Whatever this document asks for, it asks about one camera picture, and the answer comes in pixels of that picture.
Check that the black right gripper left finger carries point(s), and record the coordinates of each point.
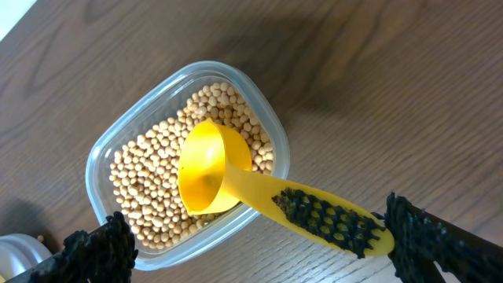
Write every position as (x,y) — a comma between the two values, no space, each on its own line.
(106,255)

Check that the white digital kitchen scale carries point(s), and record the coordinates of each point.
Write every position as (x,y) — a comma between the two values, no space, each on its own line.
(20,252)

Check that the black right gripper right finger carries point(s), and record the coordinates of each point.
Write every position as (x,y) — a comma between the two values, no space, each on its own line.
(426,246)

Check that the clear plastic container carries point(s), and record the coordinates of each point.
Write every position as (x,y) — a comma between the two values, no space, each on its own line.
(160,103)

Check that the pile of soybeans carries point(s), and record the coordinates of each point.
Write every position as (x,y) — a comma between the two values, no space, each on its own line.
(144,171)

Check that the yellow plastic scoop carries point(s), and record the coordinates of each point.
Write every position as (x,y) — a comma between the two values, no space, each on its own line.
(215,173)

